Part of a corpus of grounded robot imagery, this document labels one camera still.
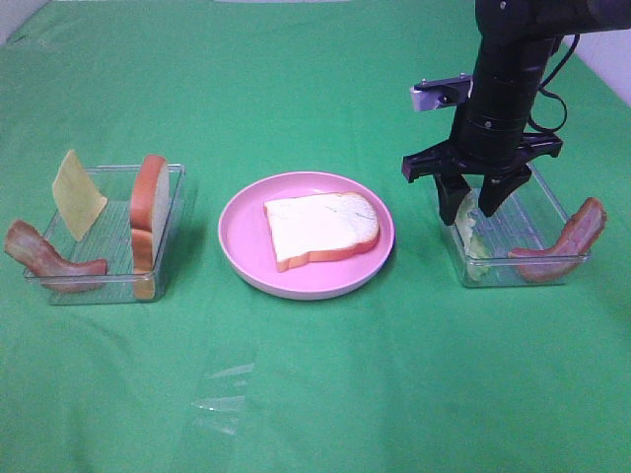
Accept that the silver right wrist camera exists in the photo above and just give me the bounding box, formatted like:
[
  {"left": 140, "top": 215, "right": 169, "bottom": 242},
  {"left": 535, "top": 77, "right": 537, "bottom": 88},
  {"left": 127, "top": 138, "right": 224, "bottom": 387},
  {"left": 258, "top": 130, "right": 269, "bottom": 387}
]
[{"left": 410, "top": 74, "right": 473, "bottom": 112}]

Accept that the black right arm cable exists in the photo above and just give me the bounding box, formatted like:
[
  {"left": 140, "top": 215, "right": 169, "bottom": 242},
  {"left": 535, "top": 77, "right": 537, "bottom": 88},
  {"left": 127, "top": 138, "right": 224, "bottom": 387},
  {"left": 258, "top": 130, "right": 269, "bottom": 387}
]
[{"left": 526, "top": 34, "right": 582, "bottom": 133}]

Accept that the clear plastic container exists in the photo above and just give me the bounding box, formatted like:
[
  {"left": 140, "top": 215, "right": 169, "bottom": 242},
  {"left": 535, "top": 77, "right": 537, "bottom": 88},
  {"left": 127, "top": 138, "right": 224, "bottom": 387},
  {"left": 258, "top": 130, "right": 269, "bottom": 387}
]
[
  {"left": 23, "top": 164, "right": 189, "bottom": 305},
  {"left": 438, "top": 167, "right": 591, "bottom": 288}
]

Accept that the clear tape strip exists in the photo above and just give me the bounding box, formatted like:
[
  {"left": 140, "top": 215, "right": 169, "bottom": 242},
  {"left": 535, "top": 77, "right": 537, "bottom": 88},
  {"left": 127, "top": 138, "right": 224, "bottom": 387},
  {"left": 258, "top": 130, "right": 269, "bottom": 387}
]
[{"left": 189, "top": 343, "right": 256, "bottom": 439}]

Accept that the bread slice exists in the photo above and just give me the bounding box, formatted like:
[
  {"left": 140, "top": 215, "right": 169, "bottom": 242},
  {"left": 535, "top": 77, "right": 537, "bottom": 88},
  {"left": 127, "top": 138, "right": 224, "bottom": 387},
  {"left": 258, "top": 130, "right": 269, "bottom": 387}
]
[
  {"left": 263, "top": 191, "right": 381, "bottom": 272},
  {"left": 129, "top": 155, "right": 170, "bottom": 301}
]

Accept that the pink plate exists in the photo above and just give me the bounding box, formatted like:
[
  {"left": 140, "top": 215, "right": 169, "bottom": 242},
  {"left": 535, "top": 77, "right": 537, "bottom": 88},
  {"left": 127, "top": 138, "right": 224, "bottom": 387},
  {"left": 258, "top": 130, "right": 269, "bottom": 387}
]
[{"left": 217, "top": 171, "right": 395, "bottom": 301}]

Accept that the clear left plastic container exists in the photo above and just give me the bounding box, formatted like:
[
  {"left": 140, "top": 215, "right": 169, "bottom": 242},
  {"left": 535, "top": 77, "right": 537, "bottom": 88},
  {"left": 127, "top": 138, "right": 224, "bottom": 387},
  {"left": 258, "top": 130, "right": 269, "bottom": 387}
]
[{"left": 23, "top": 164, "right": 189, "bottom": 305}]

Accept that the yellow cheese slice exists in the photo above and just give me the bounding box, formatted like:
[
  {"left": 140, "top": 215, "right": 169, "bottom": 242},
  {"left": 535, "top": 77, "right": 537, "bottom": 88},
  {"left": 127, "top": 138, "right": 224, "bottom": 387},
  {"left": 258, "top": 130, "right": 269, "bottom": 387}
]
[{"left": 51, "top": 150, "right": 107, "bottom": 241}]

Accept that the bacon strip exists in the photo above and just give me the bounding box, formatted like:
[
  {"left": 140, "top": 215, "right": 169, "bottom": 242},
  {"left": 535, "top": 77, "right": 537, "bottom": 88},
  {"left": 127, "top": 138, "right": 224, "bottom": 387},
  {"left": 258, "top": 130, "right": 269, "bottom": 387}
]
[
  {"left": 508, "top": 197, "right": 607, "bottom": 283},
  {"left": 4, "top": 220, "right": 107, "bottom": 279}
]

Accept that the clear right plastic container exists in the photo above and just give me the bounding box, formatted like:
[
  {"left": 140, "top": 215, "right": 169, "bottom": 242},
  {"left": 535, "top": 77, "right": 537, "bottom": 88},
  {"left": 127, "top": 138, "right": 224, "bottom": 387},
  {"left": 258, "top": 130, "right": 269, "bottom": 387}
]
[{"left": 438, "top": 167, "right": 591, "bottom": 288}]

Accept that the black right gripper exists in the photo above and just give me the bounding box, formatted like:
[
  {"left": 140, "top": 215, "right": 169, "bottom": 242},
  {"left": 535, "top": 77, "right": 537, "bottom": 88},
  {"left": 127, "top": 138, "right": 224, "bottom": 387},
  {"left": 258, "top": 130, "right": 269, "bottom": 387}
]
[{"left": 401, "top": 110, "right": 563, "bottom": 226}]

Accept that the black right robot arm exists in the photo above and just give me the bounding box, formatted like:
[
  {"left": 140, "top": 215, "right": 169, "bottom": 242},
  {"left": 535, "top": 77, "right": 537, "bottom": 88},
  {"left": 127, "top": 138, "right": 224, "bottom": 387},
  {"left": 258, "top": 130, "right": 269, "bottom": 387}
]
[{"left": 402, "top": 1, "right": 630, "bottom": 226}]

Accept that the green tablecloth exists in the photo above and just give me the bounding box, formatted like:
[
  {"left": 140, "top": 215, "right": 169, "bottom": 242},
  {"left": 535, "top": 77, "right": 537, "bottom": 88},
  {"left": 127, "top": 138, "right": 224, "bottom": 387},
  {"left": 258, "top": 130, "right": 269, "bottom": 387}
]
[{"left": 1, "top": 1, "right": 630, "bottom": 472}]

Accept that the green lettuce leaf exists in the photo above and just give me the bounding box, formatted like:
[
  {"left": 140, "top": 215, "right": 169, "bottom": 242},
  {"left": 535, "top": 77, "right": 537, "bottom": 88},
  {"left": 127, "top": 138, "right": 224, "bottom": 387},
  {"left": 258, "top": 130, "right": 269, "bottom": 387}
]
[{"left": 455, "top": 191, "right": 491, "bottom": 286}]

